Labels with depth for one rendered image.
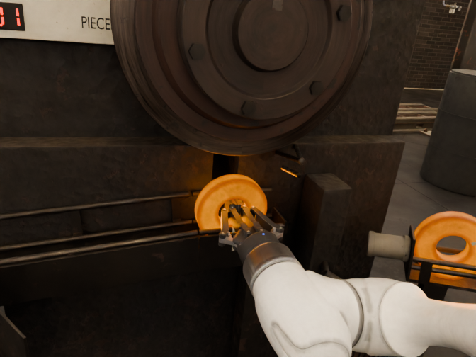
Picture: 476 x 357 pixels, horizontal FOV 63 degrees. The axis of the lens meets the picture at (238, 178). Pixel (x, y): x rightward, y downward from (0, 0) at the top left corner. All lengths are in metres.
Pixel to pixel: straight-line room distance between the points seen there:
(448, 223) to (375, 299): 0.38
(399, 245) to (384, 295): 0.36
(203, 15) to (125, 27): 0.14
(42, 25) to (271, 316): 0.63
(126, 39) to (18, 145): 0.30
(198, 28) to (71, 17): 0.29
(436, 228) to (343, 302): 0.42
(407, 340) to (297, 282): 0.16
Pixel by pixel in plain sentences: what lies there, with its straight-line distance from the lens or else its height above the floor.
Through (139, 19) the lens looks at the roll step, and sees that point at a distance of 0.66.
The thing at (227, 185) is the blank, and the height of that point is 0.81.
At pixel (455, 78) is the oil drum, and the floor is 0.83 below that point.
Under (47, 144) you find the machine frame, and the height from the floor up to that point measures 0.87.
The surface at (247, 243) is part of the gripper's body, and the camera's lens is 0.67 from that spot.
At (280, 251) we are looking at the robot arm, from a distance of 0.63.
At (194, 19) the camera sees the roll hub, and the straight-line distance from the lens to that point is 0.60.
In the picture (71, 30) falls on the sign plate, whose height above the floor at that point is 1.08.
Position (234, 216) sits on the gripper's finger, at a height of 0.77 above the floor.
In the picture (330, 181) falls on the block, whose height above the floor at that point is 0.80.
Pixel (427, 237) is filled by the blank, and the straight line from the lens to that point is 0.96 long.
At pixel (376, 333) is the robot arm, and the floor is 0.74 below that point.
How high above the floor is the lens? 1.14
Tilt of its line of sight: 23 degrees down
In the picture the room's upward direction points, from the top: 6 degrees clockwise
